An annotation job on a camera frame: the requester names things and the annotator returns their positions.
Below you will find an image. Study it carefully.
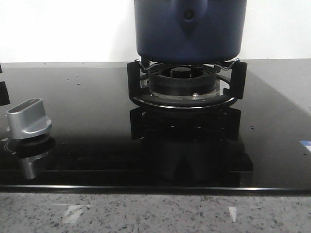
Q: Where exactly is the dark blue cooking pot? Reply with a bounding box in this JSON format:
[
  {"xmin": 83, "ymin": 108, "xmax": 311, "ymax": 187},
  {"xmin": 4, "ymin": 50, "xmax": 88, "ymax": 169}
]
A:
[{"xmin": 134, "ymin": 0, "xmax": 247, "ymax": 65}]

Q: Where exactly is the black pot support grate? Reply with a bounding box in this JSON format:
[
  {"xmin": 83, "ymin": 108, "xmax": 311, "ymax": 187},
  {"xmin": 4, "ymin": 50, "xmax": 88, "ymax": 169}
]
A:
[{"xmin": 127, "ymin": 59, "xmax": 247, "ymax": 111}]

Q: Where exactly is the black gas burner head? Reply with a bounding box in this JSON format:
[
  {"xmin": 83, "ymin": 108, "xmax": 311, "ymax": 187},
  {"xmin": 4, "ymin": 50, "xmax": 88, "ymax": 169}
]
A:
[{"xmin": 148, "ymin": 64, "xmax": 217, "ymax": 96}]

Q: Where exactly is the black glass gas stove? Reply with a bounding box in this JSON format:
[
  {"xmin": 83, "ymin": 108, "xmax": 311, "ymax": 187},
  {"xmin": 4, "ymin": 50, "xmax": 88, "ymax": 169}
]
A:
[{"xmin": 0, "ymin": 64, "xmax": 311, "ymax": 195}]

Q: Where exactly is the silver stove control knob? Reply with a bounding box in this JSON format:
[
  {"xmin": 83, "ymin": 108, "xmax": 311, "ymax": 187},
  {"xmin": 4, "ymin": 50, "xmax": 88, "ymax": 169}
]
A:
[{"xmin": 6, "ymin": 98, "xmax": 56, "ymax": 158}]

